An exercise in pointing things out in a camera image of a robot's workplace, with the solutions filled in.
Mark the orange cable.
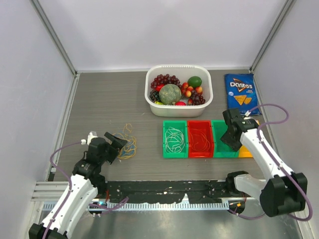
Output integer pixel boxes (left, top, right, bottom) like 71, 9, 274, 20
189, 130, 211, 152

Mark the white cable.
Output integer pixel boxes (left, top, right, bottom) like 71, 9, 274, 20
164, 131, 186, 153
164, 126, 186, 152

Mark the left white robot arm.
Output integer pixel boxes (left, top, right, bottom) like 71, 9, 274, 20
28, 131, 128, 239

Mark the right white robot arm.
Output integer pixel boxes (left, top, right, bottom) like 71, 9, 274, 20
220, 108, 310, 217

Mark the right green plastic bin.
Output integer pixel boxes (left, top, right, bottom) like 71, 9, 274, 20
211, 120, 239, 158

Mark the green plastic bin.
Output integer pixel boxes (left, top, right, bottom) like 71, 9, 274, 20
162, 120, 188, 158
211, 120, 239, 158

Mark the yellow plastic bin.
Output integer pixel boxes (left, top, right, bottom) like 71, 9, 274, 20
238, 145, 253, 158

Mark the red plastic bin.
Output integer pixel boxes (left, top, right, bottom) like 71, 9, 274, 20
187, 120, 214, 158

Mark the blue Doritos chip bag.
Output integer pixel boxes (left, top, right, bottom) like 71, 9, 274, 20
224, 74, 258, 115

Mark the dark red grape bunch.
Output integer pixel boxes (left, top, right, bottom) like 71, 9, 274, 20
186, 90, 206, 106

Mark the left green plastic bin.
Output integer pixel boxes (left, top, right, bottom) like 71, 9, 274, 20
162, 120, 188, 158

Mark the red apple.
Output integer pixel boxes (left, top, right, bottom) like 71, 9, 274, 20
175, 101, 187, 106

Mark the green lime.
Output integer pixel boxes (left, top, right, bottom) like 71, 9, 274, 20
187, 76, 202, 88

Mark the dark blue grape bunch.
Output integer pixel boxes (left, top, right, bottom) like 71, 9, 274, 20
150, 90, 160, 102

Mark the red yellow cherry cluster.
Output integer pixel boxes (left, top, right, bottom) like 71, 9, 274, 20
181, 82, 203, 98

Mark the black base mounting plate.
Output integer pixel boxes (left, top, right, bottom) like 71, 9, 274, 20
99, 179, 256, 205

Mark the white plastic fruit basket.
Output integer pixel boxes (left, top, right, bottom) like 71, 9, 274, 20
145, 65, 213, 118

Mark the green speckled melon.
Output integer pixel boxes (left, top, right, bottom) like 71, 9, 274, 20
159, 84, 181, 105

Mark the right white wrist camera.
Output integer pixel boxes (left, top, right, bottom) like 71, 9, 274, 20
244, 111, 259, 124

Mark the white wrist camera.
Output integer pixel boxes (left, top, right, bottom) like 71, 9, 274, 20
244, 111, 259, 124
81, 131, 98, 145

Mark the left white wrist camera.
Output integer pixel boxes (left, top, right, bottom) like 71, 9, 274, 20
81, 131, 98, 145

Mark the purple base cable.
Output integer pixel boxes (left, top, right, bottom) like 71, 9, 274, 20
88, 196, 130, 215

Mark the white slotted cable duct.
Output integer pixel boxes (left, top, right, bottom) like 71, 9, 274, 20
42, 201, 229, 212

